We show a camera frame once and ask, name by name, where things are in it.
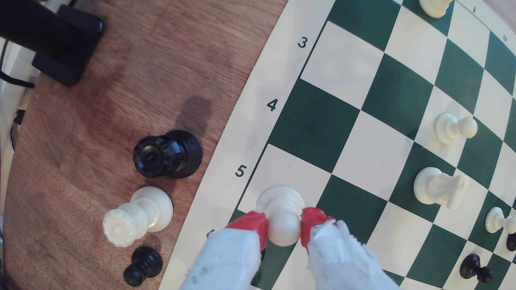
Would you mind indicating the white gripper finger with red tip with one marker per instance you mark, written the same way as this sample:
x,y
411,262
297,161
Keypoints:
x,y
338,257
229,257

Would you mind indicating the white pawn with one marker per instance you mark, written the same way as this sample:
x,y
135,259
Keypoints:
x,y
447,129
282,225
496,219

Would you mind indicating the green and white chess mat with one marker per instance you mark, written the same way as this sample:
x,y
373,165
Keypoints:
x,y
342,60

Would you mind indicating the black pawn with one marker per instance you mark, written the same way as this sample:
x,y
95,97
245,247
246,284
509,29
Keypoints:
x,y
469,266
147,261

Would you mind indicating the white queen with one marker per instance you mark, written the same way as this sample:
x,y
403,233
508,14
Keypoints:
x,y
149,209

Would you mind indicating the black queen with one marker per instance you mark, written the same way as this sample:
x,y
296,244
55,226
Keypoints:
x,y
177,153

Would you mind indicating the white rook f4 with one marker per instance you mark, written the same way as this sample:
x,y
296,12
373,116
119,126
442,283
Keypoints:
x,y
435,187

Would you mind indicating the black knight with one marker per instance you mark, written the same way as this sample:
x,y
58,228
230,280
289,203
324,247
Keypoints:
x,y
512,242

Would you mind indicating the black stand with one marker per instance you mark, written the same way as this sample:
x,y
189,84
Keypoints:
x,y
68,48

